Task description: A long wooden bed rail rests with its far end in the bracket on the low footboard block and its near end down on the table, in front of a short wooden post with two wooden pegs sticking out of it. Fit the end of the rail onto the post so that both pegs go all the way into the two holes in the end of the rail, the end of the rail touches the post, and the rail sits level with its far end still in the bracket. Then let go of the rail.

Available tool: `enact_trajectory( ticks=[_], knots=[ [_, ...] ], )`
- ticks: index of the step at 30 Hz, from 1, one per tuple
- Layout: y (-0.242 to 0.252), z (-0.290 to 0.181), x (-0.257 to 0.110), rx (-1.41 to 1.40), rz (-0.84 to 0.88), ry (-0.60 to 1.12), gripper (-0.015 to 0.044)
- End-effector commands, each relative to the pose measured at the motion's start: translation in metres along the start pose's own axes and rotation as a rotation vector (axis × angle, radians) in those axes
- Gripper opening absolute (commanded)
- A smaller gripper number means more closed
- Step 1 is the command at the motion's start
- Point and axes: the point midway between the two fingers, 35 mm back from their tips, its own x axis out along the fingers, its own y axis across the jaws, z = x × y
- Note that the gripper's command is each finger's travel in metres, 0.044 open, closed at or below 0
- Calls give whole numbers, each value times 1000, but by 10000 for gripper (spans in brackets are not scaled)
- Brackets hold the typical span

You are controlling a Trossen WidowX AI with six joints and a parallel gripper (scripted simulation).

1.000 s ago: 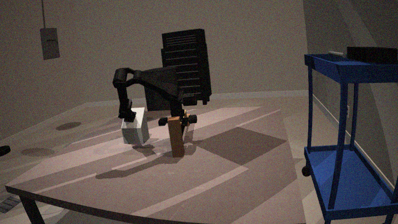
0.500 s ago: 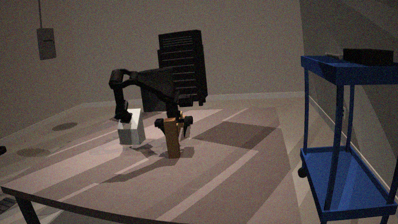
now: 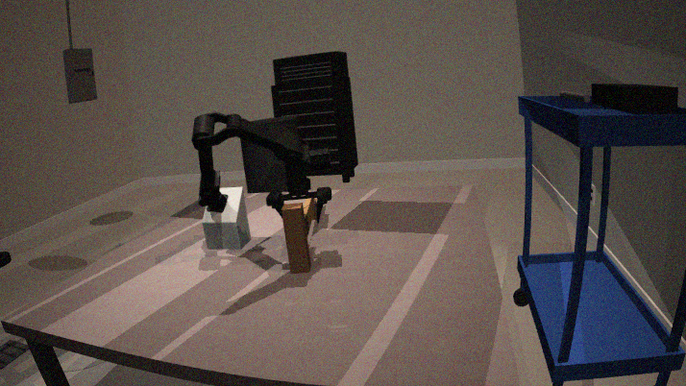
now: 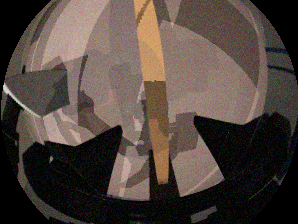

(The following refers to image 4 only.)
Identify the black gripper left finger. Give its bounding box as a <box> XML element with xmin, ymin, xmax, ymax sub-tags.
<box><xmin>44</xmin><ymin>125</ymin><xmax>122</xmax><ymax>197</ymax></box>

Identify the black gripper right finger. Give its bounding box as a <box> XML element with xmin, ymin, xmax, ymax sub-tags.
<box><xmin>193</xmin><ymin>113</ymin><xmax>269</xmax><ymax>180</ymax></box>

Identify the long tan wooden rail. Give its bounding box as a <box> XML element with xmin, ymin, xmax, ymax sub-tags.
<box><xmin>133</xmin><ymin>0</ymin><xmax>169</xmax><ymax>185</ymax></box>

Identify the brown wooden post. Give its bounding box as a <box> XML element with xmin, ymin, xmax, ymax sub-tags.
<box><xmin>149</xmin><ymin>151</ymin><xmax>180</xmax><ymax>201</ymax></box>

